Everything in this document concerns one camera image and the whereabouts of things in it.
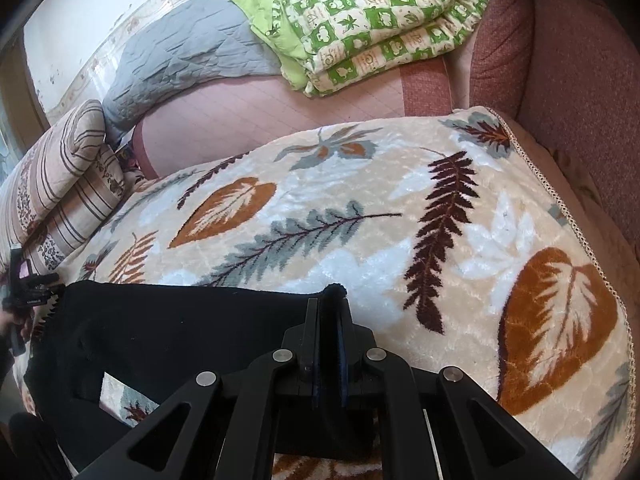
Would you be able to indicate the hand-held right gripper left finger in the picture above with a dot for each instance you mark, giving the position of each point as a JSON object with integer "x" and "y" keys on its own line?
{"x": 312, "y": 340}

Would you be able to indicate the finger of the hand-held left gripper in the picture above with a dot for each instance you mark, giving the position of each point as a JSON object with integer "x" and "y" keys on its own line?
{"x": 37, "y": 280}
{"x": 45, "y": 296}

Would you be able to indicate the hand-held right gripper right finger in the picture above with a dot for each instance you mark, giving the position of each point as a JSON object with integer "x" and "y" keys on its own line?
{"x": 345, "y": 355}

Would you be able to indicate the black pants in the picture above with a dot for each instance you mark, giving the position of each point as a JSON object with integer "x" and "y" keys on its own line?
{"x": 175, "y": 330}

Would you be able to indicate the striped beige folded quilt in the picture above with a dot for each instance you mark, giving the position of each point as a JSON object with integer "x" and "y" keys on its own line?
{"x": 65, "y": 180}

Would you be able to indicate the dark red picture box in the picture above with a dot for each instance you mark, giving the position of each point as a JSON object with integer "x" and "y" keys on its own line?
{"x": 129, "y": 160}

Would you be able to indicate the leaf print plush blanket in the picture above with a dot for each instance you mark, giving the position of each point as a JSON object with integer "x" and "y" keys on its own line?
{"x": 350, "y": 185}

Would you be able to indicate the wooden framed door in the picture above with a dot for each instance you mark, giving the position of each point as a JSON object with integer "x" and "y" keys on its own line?
{"x": 15, "y": 95}

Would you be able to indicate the grey quilted blanket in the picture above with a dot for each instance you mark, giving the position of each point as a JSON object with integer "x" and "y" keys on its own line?
{"x": 190, "y": 50}

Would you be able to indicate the green patterned quilt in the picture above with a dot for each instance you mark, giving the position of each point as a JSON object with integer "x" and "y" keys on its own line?
{"x": 375, "y": 25}

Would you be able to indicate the pink fabric sofa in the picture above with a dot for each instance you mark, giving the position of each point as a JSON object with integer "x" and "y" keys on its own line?
{"x": 575, "y": 85}

